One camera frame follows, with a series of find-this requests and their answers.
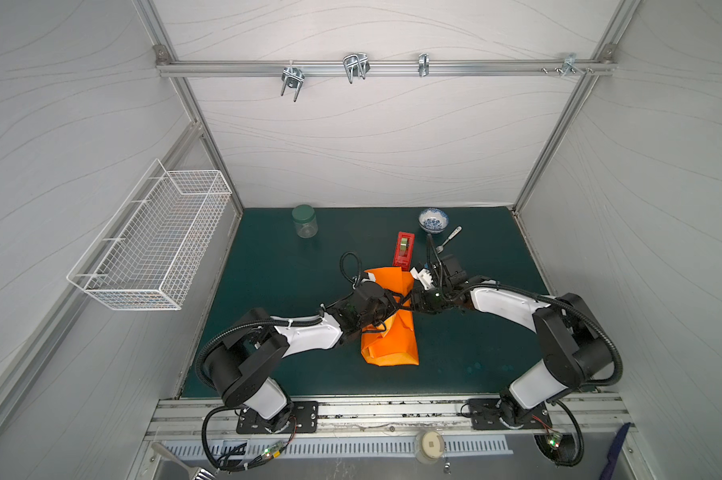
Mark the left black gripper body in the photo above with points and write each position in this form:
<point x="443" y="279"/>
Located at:
<point x="384" y="308"/>

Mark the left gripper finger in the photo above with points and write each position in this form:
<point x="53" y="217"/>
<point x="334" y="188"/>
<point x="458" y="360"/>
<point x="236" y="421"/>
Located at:
<point x="402" y="301"/>
<point x="377" y="328"/>

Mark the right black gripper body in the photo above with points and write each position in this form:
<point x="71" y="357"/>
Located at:
<point x="420" y="299"/>

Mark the orange wrapping paper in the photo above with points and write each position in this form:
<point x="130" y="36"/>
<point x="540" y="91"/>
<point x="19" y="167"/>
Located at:
<point x="398" y="346"/>

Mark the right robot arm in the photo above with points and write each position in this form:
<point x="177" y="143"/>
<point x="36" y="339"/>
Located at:
<point x="576" y="350"/>

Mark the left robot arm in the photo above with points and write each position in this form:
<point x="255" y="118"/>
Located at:
<point x="239" y="362"/>

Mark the silver fork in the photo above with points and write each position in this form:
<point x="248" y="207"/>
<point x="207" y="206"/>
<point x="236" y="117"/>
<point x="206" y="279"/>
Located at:
<point x="440" y="248"/>

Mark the red tape dispenser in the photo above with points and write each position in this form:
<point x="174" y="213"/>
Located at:
<point x="404" y="250"/>

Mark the blue white ceramic bowl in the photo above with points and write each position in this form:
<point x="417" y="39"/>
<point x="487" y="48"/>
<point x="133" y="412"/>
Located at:
<point x="433" y="220"/>

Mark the green table mat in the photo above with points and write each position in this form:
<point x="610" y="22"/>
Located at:
<point x="460" y="352"/>

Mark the green lid glass jar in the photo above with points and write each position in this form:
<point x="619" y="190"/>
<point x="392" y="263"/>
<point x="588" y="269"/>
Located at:
<point x="305" y="221"/>

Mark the round white puck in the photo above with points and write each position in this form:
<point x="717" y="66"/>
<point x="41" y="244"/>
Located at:
<point x="429" y="446"/>

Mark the left metal clamp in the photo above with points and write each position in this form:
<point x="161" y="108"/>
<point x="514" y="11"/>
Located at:
<point x="292" y="79"/>

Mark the metal clamp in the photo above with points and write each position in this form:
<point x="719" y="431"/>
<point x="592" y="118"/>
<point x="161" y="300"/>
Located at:
<point x="292" y="79"/>
<point x="356" y="65"/>

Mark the middle metal clamp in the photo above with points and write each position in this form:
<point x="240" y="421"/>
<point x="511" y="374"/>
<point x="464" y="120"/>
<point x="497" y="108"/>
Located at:
<point x="356" y="65"/>

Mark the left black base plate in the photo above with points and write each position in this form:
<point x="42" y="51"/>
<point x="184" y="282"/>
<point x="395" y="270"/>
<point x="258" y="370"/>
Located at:
<point x="299" y="417"/>

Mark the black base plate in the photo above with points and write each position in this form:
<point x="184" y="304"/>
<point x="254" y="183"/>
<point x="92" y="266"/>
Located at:
<point x="484" y="414"/>
<point x="299" y="417"/>

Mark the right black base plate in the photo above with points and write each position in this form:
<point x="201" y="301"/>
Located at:
<point x="484" y="414"/>

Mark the white wire basket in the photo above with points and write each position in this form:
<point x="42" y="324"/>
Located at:
<point x="146" y="256"/>

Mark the blue handled tool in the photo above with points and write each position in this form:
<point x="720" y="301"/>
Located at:
<point x="614" y="452"/>

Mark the right metal bracket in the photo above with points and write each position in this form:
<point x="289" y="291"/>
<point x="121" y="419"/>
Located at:
<point x="568" y="67"/>

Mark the aluminium cross rail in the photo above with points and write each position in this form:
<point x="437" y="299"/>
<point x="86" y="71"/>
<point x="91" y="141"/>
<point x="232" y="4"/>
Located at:
<point x="378" y="68"/>

